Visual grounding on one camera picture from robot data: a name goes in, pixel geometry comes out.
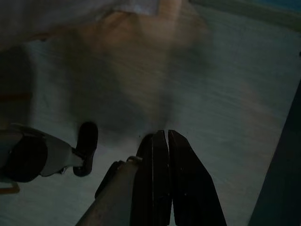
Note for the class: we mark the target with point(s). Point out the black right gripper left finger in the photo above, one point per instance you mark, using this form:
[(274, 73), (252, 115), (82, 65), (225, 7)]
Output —
[(152, 183)]

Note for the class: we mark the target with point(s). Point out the black robot left foot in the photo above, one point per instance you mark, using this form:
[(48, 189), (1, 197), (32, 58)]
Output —
[(87, 143)]

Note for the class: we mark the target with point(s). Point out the bed with cream sheet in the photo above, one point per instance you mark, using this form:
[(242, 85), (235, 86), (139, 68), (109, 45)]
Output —
[(47, 16)]

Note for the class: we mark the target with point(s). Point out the silver robot left leg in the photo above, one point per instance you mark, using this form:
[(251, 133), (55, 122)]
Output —
[(54, 157)]

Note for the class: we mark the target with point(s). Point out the silver robot right leg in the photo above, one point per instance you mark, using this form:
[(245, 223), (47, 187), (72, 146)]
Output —
[(113, 202)]

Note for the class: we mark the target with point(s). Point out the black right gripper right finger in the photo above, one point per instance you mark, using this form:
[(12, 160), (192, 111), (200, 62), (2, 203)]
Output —
[(192, 193)]

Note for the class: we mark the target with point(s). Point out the silver robot leg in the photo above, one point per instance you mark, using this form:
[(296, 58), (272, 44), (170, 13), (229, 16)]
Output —
[(54, 157), (113, 202)]

